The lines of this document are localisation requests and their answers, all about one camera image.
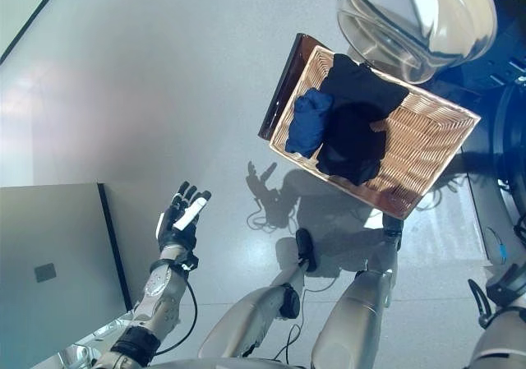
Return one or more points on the grey cabinet with black edge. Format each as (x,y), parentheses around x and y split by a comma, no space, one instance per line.
(49,229)

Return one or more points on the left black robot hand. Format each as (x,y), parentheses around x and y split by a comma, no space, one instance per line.
(174,231)

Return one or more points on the grey square plate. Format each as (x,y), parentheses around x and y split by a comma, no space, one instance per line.
(45,273)

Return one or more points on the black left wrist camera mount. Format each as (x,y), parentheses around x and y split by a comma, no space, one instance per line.
(188,261)

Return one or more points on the round glass washer door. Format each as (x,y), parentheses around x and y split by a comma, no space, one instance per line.
(411,15)

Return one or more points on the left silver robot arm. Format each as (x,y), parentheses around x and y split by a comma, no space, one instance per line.
(160,299)

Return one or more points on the blue garment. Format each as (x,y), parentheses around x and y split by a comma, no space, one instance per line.
(308,126)

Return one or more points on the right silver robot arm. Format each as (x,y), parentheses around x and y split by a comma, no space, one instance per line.
(505,336)

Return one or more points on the silver robot torso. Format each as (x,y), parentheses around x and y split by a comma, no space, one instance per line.
(246,364)

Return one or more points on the right silver robot leg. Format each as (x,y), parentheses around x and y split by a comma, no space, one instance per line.
(357,311)

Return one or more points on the woven wicker basket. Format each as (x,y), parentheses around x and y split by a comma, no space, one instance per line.
(423,147)

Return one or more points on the black garment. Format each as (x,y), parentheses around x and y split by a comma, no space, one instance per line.
(353,139)

